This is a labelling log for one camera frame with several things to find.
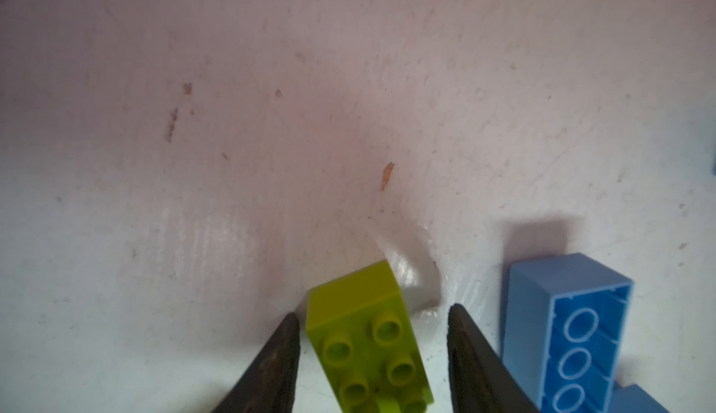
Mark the blue lego brick front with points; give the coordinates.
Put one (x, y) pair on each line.
(633, 399)

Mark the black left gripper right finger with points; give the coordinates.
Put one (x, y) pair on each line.
(479, 382)

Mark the green lego brick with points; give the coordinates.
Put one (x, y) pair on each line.
(360, 330)

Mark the blue lego brick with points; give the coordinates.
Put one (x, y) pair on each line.
(564, 322)
(633, 399)

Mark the blue lego brick center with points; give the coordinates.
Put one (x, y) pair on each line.
(564, 322)

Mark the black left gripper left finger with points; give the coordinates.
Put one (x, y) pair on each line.
(269, 384)

